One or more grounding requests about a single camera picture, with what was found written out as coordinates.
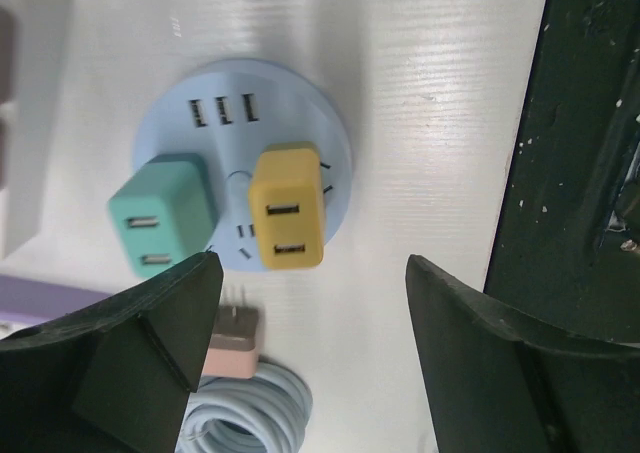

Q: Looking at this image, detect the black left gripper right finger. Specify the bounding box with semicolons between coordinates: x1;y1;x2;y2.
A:
405;255;639;452

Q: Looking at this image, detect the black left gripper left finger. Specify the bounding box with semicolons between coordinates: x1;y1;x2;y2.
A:
1;251;223;452

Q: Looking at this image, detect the pink charger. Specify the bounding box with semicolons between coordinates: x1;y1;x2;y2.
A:
0;8;18;103
202;286;264;379
0;119;11;190

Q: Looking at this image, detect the purple power strip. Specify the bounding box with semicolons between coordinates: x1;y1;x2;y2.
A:
0;275;111;339

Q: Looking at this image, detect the white USB power strip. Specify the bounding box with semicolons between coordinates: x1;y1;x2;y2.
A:
1;0;72;259

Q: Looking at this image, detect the round blue power socket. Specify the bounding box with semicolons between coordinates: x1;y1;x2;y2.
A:
132;58;352;272

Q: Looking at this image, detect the light blue coiled cable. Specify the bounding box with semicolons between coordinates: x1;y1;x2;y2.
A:
174;362;314;453

